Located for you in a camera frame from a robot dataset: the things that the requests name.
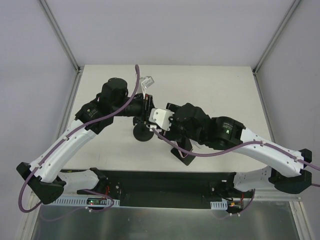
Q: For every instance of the left cable duct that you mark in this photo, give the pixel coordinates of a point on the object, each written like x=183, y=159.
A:
x=85, y=201

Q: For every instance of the left aluminium frame post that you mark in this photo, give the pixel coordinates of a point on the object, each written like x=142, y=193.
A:
x=44, y=5

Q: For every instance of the aluminium frame post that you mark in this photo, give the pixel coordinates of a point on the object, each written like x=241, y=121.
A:
x=44, y=5
x=295, y=4

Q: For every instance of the right cable duct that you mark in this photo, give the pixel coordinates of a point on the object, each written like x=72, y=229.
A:
x=225, y=205

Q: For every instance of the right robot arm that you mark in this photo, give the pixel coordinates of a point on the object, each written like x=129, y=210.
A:
x=284, y=170

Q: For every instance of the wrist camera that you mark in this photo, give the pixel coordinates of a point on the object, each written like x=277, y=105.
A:
x=146, y=82
x=160, y=117

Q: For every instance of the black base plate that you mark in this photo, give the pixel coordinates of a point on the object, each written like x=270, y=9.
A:
x=180, y=190

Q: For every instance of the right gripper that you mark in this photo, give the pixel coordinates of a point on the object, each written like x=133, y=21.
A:
x=170, y=126

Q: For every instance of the black folding phone stand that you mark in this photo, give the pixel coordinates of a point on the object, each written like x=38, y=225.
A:
x=185, y=158

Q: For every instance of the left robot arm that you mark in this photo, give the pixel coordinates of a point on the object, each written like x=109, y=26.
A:
x=44, y=175

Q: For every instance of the black round-base clamp stand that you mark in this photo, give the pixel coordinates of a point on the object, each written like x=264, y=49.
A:
x=142, y=133

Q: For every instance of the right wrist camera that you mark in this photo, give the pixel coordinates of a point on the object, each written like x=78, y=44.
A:
x=160, y=117

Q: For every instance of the cable duct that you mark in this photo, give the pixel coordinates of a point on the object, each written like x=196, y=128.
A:
x=85, y=201
x=225, y=205

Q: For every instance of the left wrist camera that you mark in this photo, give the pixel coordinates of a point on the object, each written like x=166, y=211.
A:
x=146, y=82

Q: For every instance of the right aluminium frame post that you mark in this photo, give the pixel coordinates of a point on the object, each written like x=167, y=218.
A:
x=295, y=4

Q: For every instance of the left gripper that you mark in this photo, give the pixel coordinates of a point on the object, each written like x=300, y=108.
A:
x=147, y=107

